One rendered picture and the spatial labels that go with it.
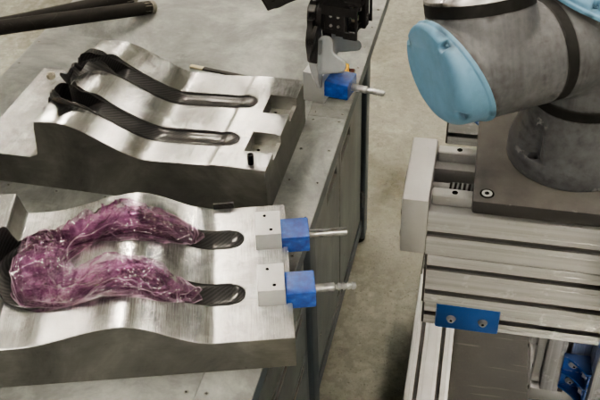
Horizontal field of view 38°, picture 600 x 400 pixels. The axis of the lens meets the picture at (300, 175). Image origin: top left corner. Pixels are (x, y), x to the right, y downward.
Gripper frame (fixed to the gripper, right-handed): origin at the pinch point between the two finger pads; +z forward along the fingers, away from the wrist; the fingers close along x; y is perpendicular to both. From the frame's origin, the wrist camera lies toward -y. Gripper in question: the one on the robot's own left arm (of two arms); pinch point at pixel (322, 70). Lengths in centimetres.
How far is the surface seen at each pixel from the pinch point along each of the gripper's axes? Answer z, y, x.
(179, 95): 7.1, -24.4, -5.4
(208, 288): 9.8, 0.4, -42.1
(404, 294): 95, 3, 46
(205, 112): 6.6, -17.3, -9.1
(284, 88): 6.1, -7.7, 1.5
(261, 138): 7.4, -6.1, -11.5
